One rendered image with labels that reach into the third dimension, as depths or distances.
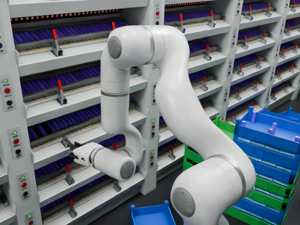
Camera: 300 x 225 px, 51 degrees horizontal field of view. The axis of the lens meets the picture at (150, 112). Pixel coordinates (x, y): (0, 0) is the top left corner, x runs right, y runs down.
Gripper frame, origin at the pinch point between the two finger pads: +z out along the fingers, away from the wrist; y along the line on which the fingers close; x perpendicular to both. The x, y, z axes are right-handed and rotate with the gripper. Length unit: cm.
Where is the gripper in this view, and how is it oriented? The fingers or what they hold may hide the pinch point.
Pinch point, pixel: (75, 147)
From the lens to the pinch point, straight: 128.1
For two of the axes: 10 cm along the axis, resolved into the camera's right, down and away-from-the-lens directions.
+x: -0.9, -9.5, -3.1
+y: 7.1, -2.8, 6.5
